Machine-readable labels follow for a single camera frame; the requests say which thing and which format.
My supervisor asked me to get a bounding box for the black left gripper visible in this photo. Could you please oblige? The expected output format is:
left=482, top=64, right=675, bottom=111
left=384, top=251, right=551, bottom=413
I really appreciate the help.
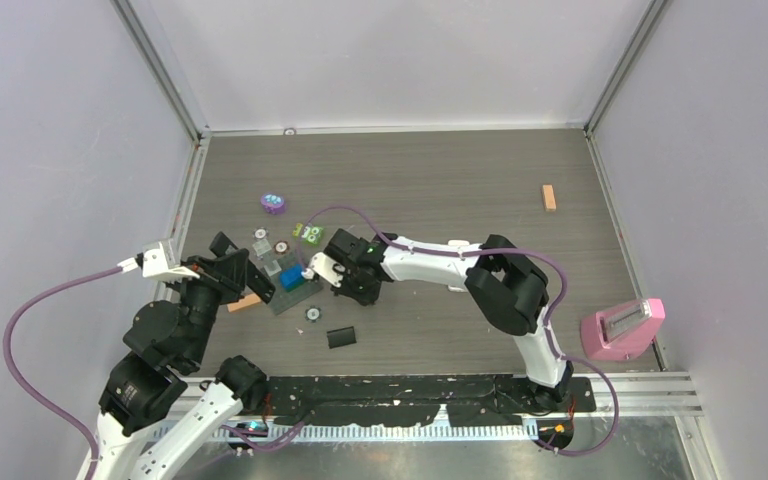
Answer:
left=168, top=245, right=249, bottom=365

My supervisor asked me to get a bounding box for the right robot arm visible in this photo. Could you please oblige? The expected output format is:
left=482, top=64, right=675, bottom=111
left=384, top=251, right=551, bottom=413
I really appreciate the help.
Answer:
left=306, top=229, right=574, bottom=411

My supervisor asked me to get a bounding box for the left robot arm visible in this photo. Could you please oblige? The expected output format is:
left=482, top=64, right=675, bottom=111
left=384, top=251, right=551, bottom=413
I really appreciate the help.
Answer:
left=84, top=232, right=275, bottom=479

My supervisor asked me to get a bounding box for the white remote control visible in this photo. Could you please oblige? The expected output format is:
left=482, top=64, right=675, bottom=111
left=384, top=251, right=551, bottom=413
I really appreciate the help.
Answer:
left=447, top=239, right=470, bottom=293

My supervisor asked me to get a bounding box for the orange wooden block near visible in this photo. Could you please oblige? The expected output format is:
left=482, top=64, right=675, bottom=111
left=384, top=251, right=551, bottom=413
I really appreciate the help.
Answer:
left=227, top=293, right=262, bottom=313

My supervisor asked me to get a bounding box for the orange wooden block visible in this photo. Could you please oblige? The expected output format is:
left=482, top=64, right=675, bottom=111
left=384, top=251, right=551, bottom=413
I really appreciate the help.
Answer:
left=541, top=184, right=557, bottom=212
left=227, top=293, right=262, bottom=313

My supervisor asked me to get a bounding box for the grey building brick piece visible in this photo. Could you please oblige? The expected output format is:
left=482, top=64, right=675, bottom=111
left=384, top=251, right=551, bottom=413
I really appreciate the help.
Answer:
left=252, top=239, right=273, bottom=258

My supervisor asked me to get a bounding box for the green monster toy block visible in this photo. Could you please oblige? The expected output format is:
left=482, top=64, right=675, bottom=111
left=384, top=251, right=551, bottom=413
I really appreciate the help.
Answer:
left=292, top=223, right=324, bottom=246

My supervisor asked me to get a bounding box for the blue building brick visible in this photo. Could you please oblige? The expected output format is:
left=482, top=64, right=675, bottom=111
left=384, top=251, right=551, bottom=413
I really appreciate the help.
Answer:
left=279, top=264, right=306, bottom=292

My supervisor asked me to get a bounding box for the grey building baseplate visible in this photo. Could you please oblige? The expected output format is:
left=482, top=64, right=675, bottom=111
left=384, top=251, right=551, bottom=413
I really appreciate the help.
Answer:
left=262, top=257, right=323, bottom=315

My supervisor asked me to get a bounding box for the blue poker chip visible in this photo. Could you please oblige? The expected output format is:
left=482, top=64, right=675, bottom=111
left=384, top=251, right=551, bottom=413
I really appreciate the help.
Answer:
left=305, top=306, right=322, bottom=323

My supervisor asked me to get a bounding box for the black battery cover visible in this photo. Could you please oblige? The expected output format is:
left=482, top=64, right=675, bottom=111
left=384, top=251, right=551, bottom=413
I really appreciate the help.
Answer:
left=326, top=326, right=357, bottom=349

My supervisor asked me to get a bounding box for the purple monster toy block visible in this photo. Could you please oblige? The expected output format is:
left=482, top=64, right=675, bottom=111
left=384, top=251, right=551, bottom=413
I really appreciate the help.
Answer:
left=260, top=193, right=287, bottom=215

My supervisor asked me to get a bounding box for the orange wooden block far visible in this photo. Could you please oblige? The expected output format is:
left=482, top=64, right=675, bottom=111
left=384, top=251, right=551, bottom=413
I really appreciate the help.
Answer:
left=541, top=184, right=557, bottom=212

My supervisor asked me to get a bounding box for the pink toy toaster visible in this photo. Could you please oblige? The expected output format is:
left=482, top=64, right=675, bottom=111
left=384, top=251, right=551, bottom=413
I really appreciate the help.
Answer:
left=580, top=298, right=666, bottom=362

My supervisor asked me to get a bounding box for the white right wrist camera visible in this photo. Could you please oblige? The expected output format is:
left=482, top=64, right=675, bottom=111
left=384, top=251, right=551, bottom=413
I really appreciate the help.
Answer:
left=302, top=252, right=345, bottom=288

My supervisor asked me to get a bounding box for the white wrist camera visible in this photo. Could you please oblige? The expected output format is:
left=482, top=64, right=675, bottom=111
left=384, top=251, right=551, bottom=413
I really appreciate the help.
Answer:
left=117, top=238, right=200, bottom=283
left=302, top=252, right=345, bottom=288

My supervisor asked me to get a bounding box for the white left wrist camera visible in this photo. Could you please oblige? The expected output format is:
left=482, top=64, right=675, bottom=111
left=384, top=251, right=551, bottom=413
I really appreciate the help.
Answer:
left=117, top=238, right=200, bottom=283

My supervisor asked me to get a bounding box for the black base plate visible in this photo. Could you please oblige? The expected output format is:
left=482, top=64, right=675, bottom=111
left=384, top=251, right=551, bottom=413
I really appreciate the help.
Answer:
left=245, top=374, right=596, bottom=427

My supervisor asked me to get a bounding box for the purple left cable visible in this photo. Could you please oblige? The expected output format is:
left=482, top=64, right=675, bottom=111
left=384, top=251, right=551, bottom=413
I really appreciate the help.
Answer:
left=2, top=266, right=124, bottom=480

